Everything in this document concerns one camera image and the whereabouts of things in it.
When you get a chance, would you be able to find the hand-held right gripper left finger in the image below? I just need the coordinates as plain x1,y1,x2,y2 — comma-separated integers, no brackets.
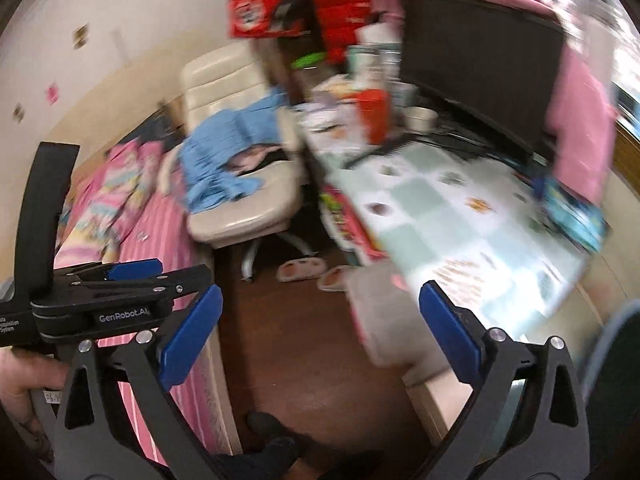
52,284,224,480

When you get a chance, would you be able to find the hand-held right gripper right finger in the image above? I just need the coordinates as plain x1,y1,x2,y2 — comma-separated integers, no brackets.
418,280,592,480

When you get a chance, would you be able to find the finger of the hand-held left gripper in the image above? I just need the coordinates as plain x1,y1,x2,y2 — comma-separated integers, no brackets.
52,258,164,287
74,264,213,303

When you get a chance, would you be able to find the person's left hand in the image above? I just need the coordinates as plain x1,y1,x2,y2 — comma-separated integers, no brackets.
0,350,68,463

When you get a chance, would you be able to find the pink striped bed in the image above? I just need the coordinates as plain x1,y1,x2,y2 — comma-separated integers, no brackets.
52,130,241,466

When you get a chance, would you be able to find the grey padded stool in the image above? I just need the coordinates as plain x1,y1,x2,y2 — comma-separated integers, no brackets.
345,265,451,386

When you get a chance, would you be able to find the pink cartoon quilt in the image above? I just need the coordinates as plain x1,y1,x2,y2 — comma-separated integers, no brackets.
55,140,171,266

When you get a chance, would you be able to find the beige house slipper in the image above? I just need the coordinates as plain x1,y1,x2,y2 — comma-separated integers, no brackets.
277,256,326,282
318,266,356,292

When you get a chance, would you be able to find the person's black socked foot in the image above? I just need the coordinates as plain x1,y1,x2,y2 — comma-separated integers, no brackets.
246,411,287,442
252,436,301,480

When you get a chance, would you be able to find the desk with green checkered cloth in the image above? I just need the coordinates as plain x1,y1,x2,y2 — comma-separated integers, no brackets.
300,75,608,321

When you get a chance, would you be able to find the light blue garment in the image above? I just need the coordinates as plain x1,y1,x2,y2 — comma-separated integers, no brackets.
179,87,291,216

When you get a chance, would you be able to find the colourful printed box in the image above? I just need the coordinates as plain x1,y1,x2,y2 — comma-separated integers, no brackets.
320,185,381,261

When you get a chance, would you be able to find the blue wet wipes pack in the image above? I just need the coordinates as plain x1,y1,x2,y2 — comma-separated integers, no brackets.
537,177,606,253

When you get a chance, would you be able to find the cream office chair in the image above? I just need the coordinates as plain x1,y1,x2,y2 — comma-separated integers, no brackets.
180,42,313,281

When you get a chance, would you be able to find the metal bowl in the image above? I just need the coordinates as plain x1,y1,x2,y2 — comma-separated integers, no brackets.
404,106,438,132

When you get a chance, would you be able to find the red cup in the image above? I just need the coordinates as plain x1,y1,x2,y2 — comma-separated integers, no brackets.
357,89,388,145

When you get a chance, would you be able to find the pink curtain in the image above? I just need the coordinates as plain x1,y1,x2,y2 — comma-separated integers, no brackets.
365,0,618,201

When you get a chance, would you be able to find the black monitor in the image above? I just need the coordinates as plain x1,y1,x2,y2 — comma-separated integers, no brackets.
400,0,566,161

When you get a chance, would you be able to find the white plastic bottle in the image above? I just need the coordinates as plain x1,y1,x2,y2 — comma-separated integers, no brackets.
357,22,401,86

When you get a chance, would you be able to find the red jacket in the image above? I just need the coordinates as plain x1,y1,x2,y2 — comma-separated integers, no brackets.
307,0,373,66

